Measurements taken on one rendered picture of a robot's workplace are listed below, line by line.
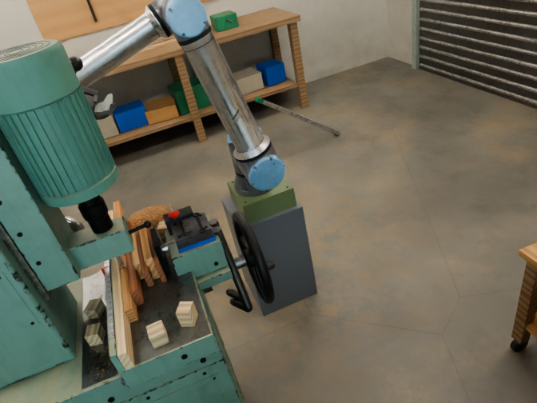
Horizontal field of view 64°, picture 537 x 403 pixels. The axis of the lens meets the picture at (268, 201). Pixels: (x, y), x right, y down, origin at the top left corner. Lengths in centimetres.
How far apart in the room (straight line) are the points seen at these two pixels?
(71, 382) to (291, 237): 112
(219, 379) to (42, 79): 83
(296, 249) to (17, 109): 140
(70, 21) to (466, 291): 367
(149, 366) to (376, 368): 117
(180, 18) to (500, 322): 176
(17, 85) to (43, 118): 7
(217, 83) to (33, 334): 89
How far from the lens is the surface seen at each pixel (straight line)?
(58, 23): 433
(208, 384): 124
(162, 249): 118
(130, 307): 108
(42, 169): 99
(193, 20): 140
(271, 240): 192
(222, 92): 148
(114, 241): 112
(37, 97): 92
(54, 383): 124
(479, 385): 197
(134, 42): 155
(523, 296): 185
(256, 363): 205
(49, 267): 111
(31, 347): 122
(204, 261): 115
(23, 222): 105
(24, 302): 112
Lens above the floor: 164
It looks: 34 degrees down
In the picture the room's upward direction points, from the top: 13 degrees counter-clockwise
